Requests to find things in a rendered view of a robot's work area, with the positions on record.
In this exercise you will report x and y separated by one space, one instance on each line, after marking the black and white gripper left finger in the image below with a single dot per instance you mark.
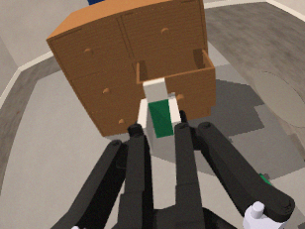
94 202

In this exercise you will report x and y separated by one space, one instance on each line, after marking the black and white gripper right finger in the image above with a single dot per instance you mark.
262 205

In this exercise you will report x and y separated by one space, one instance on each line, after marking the brown wooden chest of drawers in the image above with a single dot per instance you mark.
106 10

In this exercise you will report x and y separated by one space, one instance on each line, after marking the brown wooden drawer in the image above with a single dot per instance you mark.
196 113
107 87
159 30
110 120
106 40
198 85

